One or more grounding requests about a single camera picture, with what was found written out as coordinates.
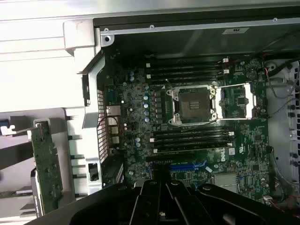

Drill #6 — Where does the CPU socket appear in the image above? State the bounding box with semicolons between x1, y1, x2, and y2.
166;84;218;127

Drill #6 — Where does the blue expansion slot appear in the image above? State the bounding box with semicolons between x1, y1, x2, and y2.
169;161;208;172

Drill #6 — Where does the black RAM slot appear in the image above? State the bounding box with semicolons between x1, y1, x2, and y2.
145;58;229;65
145;75;229;82
145;64;229;71
145;69;229;76
150;141;235;148
150;135;235;142
152;147;235;156
150;129;235;136

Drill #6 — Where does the silver chipset heatsink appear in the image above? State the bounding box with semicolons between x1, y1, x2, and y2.
211;172;238;188

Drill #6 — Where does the green motherboard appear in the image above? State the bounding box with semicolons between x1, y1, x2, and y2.
103;51;270;204

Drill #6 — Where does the grey wire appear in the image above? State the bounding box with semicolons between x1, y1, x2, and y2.
266;76;298;118

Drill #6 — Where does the red and black wire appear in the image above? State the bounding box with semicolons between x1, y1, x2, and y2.
262;53;300;78

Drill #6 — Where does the black open PC case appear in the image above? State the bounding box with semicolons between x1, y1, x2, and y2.
63;4;300;225

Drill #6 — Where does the grey parts rack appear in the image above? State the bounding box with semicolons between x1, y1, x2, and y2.
0;114;71;225

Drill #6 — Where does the thin metal locking lever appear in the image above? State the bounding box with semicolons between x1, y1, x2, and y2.
164;78;175;92

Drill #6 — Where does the silver socket cover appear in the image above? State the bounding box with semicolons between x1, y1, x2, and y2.
217;83;257;121

